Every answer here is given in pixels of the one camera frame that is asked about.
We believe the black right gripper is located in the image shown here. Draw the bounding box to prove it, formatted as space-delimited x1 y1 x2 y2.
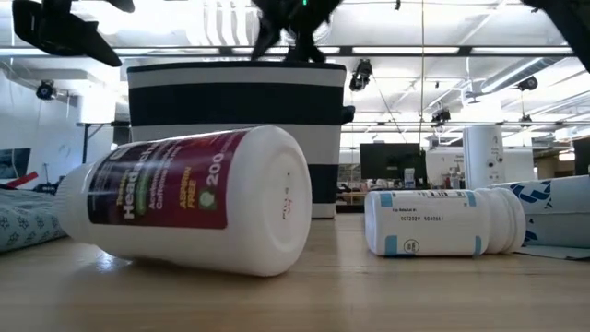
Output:
251 0 345 64

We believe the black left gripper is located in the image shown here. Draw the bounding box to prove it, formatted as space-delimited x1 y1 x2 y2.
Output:
12 0 136 68

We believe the white bottle maroon label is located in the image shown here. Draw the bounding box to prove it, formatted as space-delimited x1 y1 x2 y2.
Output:
53 124 313 278

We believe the navy white-striped fabric basket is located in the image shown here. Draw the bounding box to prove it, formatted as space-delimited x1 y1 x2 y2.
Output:
126 61 357 220

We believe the black computer monitor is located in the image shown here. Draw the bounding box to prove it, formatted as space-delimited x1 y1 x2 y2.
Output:
359 142 428 181

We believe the red bar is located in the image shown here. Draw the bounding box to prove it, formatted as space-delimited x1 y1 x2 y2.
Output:
6 171 41 189

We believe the teal patterned cloth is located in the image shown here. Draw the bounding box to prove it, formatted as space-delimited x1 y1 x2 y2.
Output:
0 187 70 254

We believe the white cylindrical column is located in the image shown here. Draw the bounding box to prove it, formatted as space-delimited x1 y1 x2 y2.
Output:
463 124 507 190

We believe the white bottle blue label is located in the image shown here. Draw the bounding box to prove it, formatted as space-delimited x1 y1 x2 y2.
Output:
363 187 527 258

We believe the grey patterned pouch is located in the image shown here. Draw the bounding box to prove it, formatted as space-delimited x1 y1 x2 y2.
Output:
488 174 590 260

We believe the dark wall panel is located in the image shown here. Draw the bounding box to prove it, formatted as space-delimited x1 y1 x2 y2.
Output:
0 147 32 181

